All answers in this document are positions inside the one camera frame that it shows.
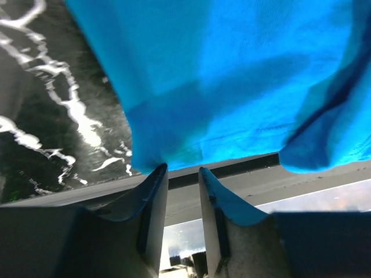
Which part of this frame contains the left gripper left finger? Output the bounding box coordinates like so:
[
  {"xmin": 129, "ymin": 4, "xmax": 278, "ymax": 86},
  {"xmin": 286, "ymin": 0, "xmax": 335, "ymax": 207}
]
[{"xmin": 1, "ymin": 164, "xmax": 168, "ymax": 277}]

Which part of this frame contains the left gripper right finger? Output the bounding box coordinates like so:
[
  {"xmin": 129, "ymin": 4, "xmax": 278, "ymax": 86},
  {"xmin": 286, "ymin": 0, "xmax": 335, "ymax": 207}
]
[{"xmin": 199, "ymin": 167, "xmax": 370, "ymax": 277}]

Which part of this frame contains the blue t shirt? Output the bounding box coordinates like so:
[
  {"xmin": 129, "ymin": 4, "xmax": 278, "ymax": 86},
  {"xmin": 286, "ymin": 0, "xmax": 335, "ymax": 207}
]
[{"xmin": 66, "ymin": 1, "xmax": 370, "ymax": 173}]

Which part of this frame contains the aluminium frame rail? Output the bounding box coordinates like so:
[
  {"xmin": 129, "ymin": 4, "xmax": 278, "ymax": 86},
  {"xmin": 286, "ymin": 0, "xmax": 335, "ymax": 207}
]
[{"xmin": 160, "ymin": 180, "xmax": 370, "ymax": 271}]

